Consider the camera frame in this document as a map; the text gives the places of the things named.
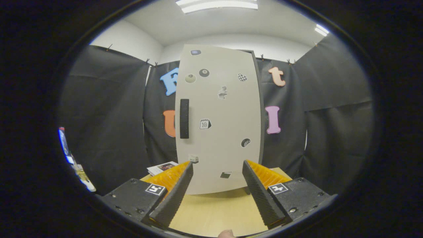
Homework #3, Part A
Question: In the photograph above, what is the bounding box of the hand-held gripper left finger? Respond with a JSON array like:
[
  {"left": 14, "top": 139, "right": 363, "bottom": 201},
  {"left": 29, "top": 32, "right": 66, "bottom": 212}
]
[{"left": 96, "top": 161, "right": 194, "bottom": 230}]

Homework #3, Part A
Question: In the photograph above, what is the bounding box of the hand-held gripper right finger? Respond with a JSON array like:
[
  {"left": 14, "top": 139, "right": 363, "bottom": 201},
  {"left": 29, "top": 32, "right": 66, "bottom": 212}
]
[{"left": 242, "top": 160, "right": 338, "bottom": 229}]

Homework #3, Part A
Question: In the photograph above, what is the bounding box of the pale shoe cabinet door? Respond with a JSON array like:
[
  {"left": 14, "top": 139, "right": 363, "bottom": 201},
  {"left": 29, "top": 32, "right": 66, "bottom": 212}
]
[{"left": 174, "top": 45, "right": 263, "bottom": 195}]

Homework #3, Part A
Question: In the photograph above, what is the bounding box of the black door handle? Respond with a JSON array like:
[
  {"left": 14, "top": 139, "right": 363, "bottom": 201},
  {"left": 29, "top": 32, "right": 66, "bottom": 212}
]
[{"left": 179, "top": 99, "right": 190, "bottom": 139}]

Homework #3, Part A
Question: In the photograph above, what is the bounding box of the black backdrop cloth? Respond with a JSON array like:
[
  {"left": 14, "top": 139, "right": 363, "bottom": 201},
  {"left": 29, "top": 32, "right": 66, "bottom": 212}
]
[{"left": 58, "top": 33, "right": 374, "bottom": 195}]

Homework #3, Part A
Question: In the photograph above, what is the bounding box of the small ceiling light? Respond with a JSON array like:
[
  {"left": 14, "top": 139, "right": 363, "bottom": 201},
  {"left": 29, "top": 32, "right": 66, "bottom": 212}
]
[{"left": 314, "top": 24, "right": 330, "bottom": 37}]

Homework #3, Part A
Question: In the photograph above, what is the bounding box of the long ceiling light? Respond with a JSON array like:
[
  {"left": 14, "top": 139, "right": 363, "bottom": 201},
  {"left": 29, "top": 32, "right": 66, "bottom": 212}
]
[{"left": 175, "top": 0, "right": 259, "bottom": 14}]

